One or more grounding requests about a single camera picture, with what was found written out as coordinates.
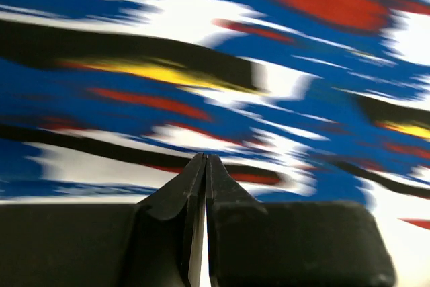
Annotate blue white red patterned trousers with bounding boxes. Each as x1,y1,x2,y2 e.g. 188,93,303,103
1,0,429,229

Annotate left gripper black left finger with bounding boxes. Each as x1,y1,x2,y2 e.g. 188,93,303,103
1,153,206,286

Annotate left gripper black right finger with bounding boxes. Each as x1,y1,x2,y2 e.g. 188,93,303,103
206,155,395,286

